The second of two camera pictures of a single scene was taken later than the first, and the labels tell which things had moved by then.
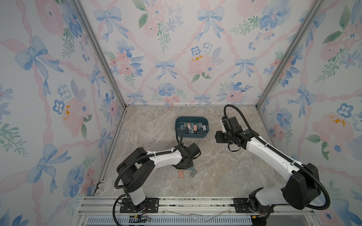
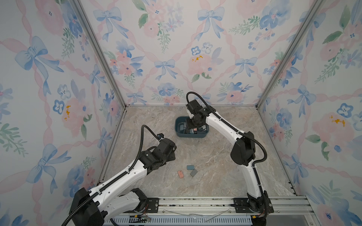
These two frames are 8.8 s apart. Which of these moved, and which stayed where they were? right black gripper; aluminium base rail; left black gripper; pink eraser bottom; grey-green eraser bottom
Moved: right black gripper; left black gripper
Stayed: aluminium base rail; grey-green eraser bottom; pink eraser bottom
